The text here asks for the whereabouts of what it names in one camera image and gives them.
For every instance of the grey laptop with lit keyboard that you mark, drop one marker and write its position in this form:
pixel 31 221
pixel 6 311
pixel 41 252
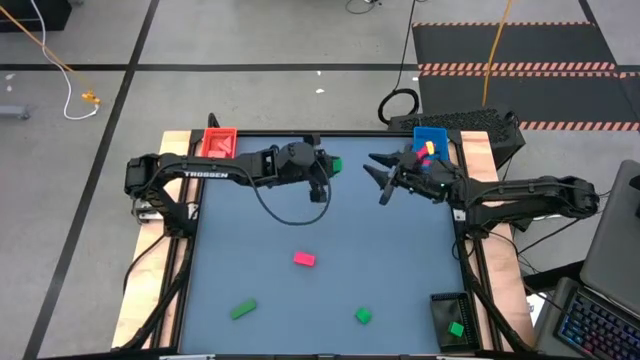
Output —
pixel 615 240

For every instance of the black table frame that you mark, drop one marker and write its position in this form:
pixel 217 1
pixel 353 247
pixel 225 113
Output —
pixel 350 133

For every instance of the orange plastic basket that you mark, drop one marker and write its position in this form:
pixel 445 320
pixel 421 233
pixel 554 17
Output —
pixel 210 137

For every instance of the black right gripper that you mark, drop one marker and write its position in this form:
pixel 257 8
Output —
pixel 425 180

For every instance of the wooden table side board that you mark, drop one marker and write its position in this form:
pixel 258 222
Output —
pixel 477 150
pixel 175 142

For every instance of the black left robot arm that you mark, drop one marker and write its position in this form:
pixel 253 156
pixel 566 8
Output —
pixel 210 172

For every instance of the black mat with hazard stripes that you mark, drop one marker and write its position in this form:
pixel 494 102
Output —
pixel 500 45

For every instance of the long green block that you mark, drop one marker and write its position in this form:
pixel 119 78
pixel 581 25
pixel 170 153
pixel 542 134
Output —
pixel 244 309

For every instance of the black box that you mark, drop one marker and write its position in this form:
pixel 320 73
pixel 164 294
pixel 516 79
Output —
pixel 30 15

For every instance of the black plastic basket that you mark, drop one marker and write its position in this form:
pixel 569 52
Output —
pixel 442 310

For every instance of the pink rectangular block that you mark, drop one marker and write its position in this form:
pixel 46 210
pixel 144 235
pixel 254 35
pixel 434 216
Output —
pixel 423 158
pixel 304 259

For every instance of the blue plastic basket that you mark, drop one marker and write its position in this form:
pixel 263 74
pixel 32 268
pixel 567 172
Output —
pixel 440 137

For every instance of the grey floor object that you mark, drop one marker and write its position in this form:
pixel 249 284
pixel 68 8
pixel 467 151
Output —
pixel 12 112

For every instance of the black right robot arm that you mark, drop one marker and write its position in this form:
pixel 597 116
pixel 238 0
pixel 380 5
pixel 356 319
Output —
pixel 525 192

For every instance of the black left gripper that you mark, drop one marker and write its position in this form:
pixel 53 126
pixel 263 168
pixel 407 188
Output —
pixel 317 192

